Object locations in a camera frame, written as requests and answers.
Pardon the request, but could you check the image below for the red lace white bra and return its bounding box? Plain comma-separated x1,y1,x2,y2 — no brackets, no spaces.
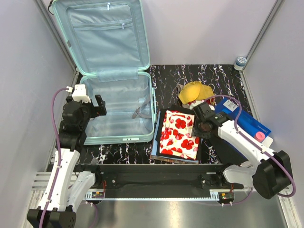
188,98,216,111

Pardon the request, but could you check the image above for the mint green open suitcase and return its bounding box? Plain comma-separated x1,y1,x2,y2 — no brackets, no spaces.
52,0,156,145

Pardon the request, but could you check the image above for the red poppy floral garment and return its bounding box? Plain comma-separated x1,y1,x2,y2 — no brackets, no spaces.
160,110,200,160

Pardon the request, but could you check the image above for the yellow bra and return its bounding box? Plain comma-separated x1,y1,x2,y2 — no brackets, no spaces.
179,81,214,105

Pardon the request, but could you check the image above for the grey beige garment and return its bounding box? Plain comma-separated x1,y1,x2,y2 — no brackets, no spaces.
176,84,185,100

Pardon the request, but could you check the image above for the brown red plaid shirt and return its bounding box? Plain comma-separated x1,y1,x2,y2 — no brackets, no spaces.
150,155,199,164

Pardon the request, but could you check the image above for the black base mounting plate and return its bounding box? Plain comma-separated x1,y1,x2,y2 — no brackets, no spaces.
73,163,245,199

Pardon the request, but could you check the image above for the blue white jar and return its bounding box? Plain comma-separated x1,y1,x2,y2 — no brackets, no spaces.
234,57,247,71

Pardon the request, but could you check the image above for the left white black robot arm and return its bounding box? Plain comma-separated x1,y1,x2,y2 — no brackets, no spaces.
27,95,106,228

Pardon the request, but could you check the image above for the black polo shirt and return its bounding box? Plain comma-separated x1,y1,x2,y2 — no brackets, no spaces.
156,105,202,162

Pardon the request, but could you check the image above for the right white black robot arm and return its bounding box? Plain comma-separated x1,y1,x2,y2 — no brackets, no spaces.
192,102,296,199

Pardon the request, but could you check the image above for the pink cap small bottle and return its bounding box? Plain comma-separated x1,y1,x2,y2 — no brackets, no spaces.
254,132,266,143

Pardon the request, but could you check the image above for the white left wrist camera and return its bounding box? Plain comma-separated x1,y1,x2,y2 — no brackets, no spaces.
65,84,91,104

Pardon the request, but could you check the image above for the light blue shirt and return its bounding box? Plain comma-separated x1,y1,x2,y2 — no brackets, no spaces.
150,111,184,159

